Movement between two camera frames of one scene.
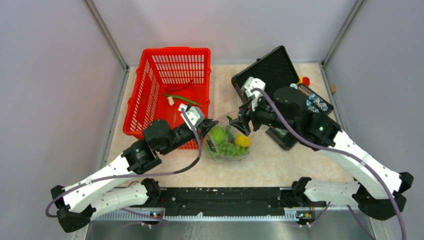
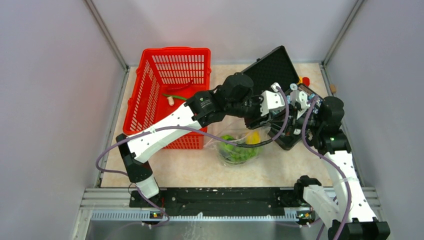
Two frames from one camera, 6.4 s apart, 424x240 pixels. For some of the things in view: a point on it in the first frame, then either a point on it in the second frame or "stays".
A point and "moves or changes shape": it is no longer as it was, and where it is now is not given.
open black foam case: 276,72 stays
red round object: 306,81 stays
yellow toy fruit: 242,141 to 254,139
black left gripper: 205,126 to 258,120
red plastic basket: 167,77 stays
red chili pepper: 177,89 stays
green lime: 218,134 to 227,137
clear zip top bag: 223,142 moves or changes shape
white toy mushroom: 171,101 stays
